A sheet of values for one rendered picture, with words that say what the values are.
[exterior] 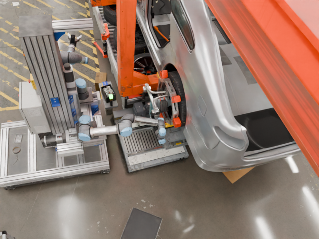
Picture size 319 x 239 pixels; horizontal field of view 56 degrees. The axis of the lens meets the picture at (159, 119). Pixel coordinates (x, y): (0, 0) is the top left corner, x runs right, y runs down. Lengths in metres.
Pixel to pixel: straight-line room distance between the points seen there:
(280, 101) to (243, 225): 3.19
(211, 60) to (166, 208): 1.94
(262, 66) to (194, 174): 3.19
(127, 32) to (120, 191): 1.91
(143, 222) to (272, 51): 2.68
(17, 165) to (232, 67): 2.85
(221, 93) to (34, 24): 1.61
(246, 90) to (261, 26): 2.65
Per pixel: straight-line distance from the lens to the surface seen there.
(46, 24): 2.63
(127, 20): 3.14
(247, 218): 4.07
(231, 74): 3.78
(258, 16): 1.15
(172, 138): 4.02
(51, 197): 3.96
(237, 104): 3.64
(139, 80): 3.85
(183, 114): 3.34
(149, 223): 3.43
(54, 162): 3.91
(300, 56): 1.00
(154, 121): 3.18
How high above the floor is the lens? 3.64
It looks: 55 degrees down
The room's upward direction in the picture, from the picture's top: 10 degrees clockwise
